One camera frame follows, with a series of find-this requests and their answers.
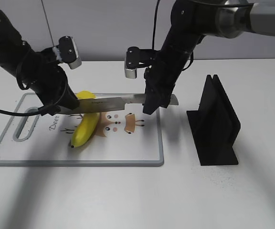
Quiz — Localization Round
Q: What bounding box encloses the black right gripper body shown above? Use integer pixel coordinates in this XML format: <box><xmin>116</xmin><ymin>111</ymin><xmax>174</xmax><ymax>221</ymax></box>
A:
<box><xmin>144</xmin><ymin>49</ymin><xmax>192</xmax><ymax>95</ymax></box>

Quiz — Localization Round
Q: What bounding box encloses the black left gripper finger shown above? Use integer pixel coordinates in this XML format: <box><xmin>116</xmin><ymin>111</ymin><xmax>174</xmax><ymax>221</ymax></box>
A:
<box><xmin>55</xmin><ymin>84</ymin><xmax>79</xmax><ymax>114</ymax></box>

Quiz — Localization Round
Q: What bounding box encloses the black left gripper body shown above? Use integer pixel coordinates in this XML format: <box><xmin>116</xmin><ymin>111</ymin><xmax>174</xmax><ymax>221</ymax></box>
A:
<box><xmin>17</xmin><ymin>47</ymin><xmax>68</xmax><ymax>106</ymax></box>

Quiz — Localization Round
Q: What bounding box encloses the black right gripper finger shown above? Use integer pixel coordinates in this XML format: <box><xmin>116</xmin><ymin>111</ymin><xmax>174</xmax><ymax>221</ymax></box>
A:
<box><xmin>143</xmin><ymin>92</ymin><xmax>162</xmax><ymax>114</ymax></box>
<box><xmin>160</xmin><ymin>93</ymin><xmax>172</xmax><ymax>108</ymax></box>

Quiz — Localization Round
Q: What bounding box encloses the white-handled kitchen knife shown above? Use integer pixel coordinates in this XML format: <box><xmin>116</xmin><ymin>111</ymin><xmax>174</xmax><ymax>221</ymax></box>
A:
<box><xmin>76</xmin><ymin>94</ymin><xmax>179</xmax><ymax>114</ymax></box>

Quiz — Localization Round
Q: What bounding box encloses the yellow plastic banana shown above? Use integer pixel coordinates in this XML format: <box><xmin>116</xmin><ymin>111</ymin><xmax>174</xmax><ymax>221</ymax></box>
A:
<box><xmin>70</xmin><ymin>90</ymin><xmax>99</xmax><ymax>149</ymax></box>

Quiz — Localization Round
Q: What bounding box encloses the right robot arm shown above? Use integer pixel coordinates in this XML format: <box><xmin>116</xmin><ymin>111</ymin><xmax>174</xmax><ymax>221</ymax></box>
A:
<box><xmin>143</xmin><ymin>0</ymin><xmax>275</xmax><ymax>115</ymax></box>

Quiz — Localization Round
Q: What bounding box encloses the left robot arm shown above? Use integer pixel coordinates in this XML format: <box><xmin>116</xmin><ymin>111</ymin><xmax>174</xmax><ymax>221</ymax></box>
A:
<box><xmin>0</xmin><ymin>10</ymin><xmax>82</xmax><ymax>115</ymax></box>

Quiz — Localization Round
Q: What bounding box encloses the white deer cutting board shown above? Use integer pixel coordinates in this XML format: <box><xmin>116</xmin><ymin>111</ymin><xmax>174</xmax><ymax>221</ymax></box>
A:
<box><xmin>0</xmin><ymin>104</ymin><xmax>164</xmax><ymax>167</ymax></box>

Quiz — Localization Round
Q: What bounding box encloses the black knife stand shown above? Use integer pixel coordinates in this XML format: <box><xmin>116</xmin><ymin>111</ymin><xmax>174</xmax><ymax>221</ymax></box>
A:
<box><xmin>186</xmin><ymin>74</ymin><xmax>241</xmax><ymax>166</ymax></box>

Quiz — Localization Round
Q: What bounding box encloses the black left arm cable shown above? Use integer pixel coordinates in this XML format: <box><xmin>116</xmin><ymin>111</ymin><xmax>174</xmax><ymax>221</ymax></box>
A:
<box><xmin>0</xmin><ymin>53</ymin><xmax>68</xmax><ymax>117</ymax></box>

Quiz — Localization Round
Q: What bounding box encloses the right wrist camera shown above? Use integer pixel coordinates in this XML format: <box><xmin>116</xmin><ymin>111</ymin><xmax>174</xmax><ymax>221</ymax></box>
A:
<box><xmin>124</xmin><ymin>46</ymin><xmax>158</xmax><ymax>79</ymax></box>

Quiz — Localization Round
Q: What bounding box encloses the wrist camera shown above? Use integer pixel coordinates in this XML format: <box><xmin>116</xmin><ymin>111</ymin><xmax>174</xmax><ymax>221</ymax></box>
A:
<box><xmin>124</xmin><ymin>46</ymin><xmax>158</xmax><ymax>79</ymax></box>
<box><xmin>52</xmin><ymin>36</ymin><xmax>82</xmax><ymax>70</ymax></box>

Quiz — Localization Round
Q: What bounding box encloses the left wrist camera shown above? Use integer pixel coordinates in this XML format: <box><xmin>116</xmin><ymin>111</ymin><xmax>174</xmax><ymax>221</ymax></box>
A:
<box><xmin>52</xmin><ymin>36</ymin><xmax>82</xmax><ymax>70</ymax></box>

